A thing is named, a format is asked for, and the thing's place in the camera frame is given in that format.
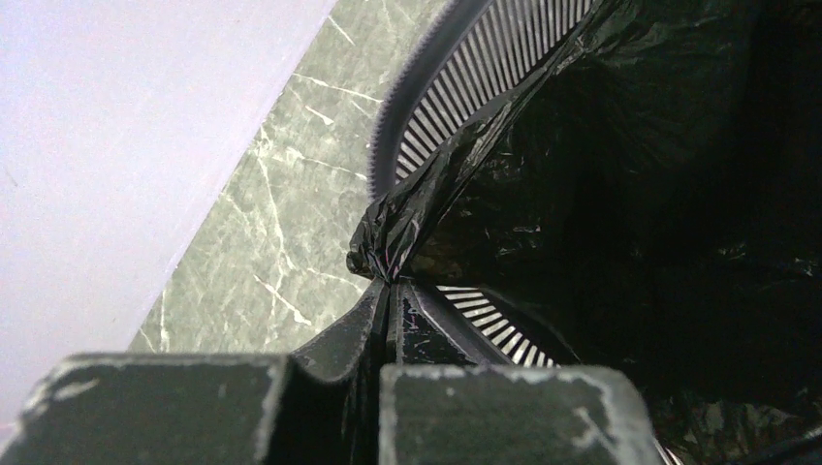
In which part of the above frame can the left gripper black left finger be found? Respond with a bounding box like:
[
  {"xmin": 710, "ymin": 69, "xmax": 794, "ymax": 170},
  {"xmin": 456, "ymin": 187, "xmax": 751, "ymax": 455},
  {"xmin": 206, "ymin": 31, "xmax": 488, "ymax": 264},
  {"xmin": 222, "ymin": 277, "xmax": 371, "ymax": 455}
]
[{"xmin": 1, "ymin": 281, "xmax": 390, "ymax": 464}]

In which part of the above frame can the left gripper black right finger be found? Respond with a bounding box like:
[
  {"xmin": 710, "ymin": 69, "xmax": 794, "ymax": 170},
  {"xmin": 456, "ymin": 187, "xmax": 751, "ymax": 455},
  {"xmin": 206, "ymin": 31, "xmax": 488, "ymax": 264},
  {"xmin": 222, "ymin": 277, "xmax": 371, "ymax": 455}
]
[{"xmin": 378, "ymin": 281, "xmax": 665, "ymax": 464}]

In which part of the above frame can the black trash bag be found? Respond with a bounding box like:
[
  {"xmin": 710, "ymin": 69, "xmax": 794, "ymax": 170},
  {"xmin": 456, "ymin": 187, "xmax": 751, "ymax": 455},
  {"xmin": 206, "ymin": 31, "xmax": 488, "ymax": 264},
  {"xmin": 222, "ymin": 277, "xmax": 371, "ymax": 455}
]
[{"xmin": 347, "ymin": 1, "xmax": 821, "ymax": 464}]

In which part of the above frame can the grey mesh trash bin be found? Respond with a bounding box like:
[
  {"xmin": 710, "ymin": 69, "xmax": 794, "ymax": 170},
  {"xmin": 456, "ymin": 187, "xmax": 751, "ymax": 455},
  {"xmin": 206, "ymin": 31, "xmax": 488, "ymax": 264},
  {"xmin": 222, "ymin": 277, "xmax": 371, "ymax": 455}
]
[{"xmin": 367, "ymin": 1, "xmax": 592, "ymax": 367}]

